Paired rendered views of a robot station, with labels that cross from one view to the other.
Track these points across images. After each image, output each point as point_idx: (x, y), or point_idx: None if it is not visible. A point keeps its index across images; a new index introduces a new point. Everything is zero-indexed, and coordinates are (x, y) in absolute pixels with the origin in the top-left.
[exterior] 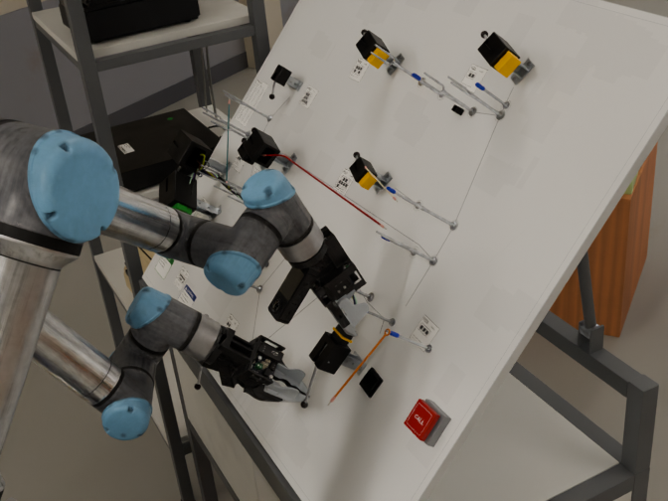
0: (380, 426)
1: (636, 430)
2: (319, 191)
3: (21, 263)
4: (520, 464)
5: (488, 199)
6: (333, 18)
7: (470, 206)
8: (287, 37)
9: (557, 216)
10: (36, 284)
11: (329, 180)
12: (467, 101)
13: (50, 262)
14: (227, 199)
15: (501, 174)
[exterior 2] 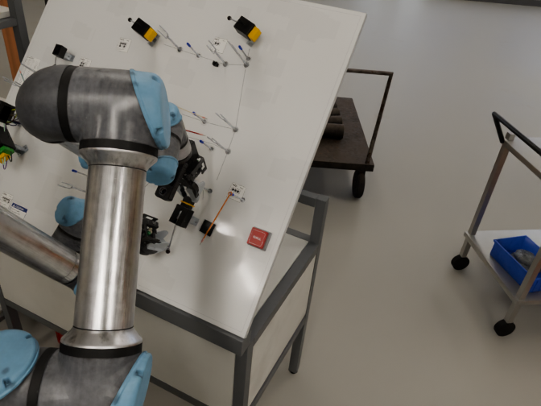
0: (223, 250)
1: (320, 222)
2: None
3: (134, 170)
4: None
5: (254, 112)
6: (86, 12)
7: (243, 117)
8: (47, 26)
9: (303, 114)
10: (143, 184)
11: None
12: (219, 59)
13: (148, 167)
14: (30, 139)
15: (258, 97)
